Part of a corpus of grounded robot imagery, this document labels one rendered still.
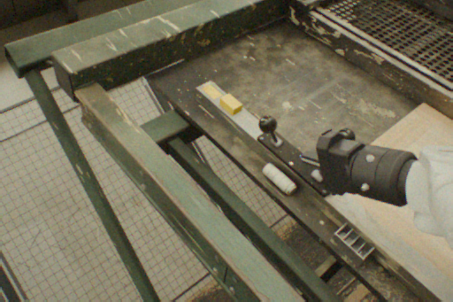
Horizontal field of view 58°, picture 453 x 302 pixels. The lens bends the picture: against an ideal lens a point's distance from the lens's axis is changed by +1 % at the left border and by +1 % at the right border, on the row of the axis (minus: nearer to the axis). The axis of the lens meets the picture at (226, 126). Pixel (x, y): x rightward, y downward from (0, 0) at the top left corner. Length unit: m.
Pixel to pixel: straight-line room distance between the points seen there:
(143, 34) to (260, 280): 0.68
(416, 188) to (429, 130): 0.52
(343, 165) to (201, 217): 0.28
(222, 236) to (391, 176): 0.31
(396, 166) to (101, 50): 0.73
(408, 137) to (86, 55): 0.81
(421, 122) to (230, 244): 0.63
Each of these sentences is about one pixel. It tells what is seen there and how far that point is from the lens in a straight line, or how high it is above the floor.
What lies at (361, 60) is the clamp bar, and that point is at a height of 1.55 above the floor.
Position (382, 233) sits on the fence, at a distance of 0.88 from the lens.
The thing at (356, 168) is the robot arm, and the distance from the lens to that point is 0.69.
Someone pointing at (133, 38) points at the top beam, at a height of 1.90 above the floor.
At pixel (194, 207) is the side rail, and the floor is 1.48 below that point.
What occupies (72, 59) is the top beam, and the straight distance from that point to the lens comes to 1.05.
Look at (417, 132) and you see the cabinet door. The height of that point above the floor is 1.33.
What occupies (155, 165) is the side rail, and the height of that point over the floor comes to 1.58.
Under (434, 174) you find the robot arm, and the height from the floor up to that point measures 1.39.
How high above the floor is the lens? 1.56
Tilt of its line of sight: 1 degrees up
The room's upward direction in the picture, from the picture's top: 30 degrees counter-clockwise
